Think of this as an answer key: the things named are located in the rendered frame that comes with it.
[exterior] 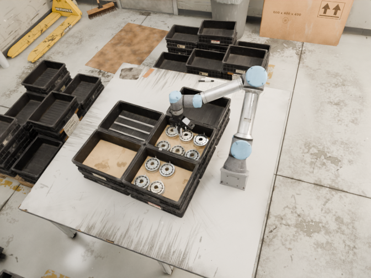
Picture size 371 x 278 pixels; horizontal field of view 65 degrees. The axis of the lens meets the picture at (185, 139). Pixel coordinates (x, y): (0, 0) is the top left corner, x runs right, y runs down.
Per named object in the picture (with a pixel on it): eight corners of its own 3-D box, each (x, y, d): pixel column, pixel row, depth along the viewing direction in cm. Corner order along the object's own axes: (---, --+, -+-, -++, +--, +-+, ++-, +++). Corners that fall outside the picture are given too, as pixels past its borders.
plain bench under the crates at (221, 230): (277, 140, 300) (291, 91, 244) (240, 310, 213) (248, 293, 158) (138, 110, 343) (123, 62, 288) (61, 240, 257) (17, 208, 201)
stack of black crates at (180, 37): (205, 51, 375) (204, 27, 348) (198, 66, 359) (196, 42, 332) (176, 47, 386) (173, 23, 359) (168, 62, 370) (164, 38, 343)
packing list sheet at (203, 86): (238, 82, 256) (238, 82, 255) (231, 101, 243) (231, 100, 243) (202, 76, 265) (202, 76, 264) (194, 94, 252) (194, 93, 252)
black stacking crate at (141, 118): (167, 123, 220) (164, 113, 211) (147, 154, 205) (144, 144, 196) (122, 110, 233) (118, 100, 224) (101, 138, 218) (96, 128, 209)
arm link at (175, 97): (181, 99, 168) (167, 99, 170) (183, 111, 177) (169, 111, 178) (183, 89, 173) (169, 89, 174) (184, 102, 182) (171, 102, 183)
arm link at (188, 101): (202, 95, 180) (185, 94, 182) (201, 94, 169) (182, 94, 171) (202, 107, 181) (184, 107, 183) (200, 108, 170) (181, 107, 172)
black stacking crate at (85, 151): (147, 154, 205) (144, 145, 196) (125, 190, 190) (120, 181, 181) (101, 138, 218) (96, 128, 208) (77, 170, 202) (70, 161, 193)
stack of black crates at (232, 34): (237, 55, 365) (239, 21, 329) (231, 72, 347) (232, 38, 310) (205, 50, 377) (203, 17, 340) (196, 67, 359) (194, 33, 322)
